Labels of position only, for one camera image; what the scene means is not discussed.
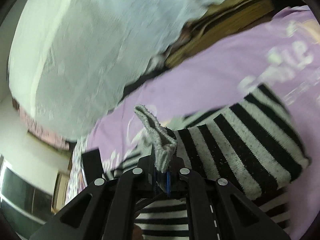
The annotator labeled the black grey striped sweater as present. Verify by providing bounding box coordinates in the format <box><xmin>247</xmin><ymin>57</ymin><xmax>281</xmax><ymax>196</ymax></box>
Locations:
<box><xmin>109</xmin><ymin>83</ymin><xmax>311</xmax><ymax>240</ymax></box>

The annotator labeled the person's hand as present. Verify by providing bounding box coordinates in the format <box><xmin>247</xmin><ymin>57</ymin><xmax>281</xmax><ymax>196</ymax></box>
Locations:
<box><xmin>132</xmin><ymin>224</ymin><xmax>144</xmax><ymax>240</ymax></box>

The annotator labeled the floral purple white cloth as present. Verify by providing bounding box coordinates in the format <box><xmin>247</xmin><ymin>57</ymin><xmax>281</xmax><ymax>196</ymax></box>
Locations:
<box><xmin>65</xmin><ymin>137</ymin><xmax>88</xmax><ymax>205</ymax></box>

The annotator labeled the pink floral cloth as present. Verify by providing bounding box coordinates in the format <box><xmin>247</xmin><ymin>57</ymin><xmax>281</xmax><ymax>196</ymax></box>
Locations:
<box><xmin>12</xmin><ymin>98</ymin><xmax>76</xmax><ymax>152</ymax></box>

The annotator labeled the white lace cover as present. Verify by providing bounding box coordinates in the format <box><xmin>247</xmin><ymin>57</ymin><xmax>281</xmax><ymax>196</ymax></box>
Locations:
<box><xmin>8</xmin><ymin>0</ymin><xmax>226</xmax><ymax>141</ymax></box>

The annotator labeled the purple smile bed sheet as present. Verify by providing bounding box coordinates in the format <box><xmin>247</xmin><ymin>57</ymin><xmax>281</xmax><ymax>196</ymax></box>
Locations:
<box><xmin>87</xmin><ymin>6</ymin><xmax>319</xmax><ymax>239</ymax></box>

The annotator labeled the brown woven mat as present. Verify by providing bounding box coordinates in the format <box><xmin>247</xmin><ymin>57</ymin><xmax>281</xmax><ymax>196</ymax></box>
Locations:
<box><xmin>163</xmin><ymin>0</ymin><xmax>274</xmax><ymax>68</ymax></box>

